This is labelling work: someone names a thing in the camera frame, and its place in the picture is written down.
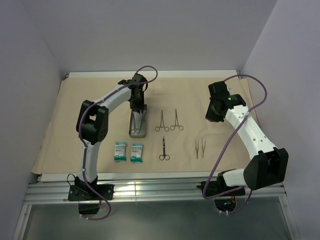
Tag aluminium mounting rail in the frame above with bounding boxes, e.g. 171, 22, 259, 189
23, 176, 287, 205

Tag beige cloth wrap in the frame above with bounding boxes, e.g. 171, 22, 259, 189
32, 77, 250, 174

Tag steel hemostat forceps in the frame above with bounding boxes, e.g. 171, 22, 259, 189
155, 110, 170, 132
170, 109, 184, 131

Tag steel tweezers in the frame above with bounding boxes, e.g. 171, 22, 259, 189
201, 139, 206, 158
195, 140, 199, 160

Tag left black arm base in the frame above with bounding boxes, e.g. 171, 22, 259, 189
67, 184, 114, 215

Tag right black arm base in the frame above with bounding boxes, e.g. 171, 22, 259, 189
205, 180, 246, 197

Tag metal instrument tray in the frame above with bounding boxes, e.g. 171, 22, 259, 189
128, 104, 148, 138

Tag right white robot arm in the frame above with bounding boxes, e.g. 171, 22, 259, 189
202, 81, 289, 197

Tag teal sterile packet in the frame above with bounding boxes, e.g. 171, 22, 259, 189
114, 141, 127, 162
130, 143, 144, 163

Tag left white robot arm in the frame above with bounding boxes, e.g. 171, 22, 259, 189
74, 73, 148, 200

